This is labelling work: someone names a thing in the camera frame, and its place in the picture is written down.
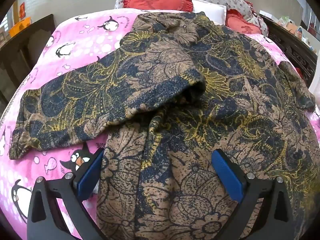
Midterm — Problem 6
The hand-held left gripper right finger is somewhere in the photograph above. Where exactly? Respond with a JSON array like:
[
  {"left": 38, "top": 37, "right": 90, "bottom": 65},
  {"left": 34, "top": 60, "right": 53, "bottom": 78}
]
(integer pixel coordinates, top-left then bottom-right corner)
[{"left": 211, "top": 148, "right": 294, "bottom": 240}]

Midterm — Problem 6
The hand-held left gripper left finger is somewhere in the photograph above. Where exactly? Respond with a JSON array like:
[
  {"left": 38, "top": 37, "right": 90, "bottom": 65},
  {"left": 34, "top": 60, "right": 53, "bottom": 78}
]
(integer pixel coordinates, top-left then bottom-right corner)
[{"left": 27, "top": 148, "right": 105, "bottom": 240}]

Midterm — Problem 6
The brown navy floral garment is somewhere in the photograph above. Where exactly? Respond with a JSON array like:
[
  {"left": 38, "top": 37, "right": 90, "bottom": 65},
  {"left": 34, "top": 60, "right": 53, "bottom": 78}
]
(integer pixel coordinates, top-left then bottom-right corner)
[{"left": 9, "top": 11, "right": 319, "bottom": 240}]

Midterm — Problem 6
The pink penguin printed blanket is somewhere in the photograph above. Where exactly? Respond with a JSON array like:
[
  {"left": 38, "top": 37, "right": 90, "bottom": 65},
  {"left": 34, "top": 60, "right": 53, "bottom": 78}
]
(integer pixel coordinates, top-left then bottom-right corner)
[{"left": 0, "top": 7, "right": 320, "bottom": 240}]

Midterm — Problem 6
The dark carved wooden headboard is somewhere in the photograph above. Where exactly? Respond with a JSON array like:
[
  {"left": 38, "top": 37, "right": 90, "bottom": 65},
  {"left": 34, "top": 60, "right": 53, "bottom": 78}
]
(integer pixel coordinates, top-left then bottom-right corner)
[{"left": 260, "top": 15, "right": 318, "bottom": 85}]

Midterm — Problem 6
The dark wooden cabinet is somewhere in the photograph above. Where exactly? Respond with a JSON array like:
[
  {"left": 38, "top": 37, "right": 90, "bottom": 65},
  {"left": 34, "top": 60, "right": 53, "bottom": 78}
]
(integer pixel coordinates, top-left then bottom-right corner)
[{"left": 0, "top": 14, "right": 55, "bottom": 115}]

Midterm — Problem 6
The white pillow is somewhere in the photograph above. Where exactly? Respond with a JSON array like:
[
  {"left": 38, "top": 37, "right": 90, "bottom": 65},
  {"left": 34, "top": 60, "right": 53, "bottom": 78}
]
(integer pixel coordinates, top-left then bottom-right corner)
[{"left": 191, "top": 0, "right": 228, "bottom": 25}]

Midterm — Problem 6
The orange box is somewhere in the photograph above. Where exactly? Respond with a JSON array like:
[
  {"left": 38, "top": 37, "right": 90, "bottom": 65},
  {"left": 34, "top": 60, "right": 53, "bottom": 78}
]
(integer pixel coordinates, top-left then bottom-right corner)
[{"left": 9, "top": 17, "right": 32, "bottom": 37}]

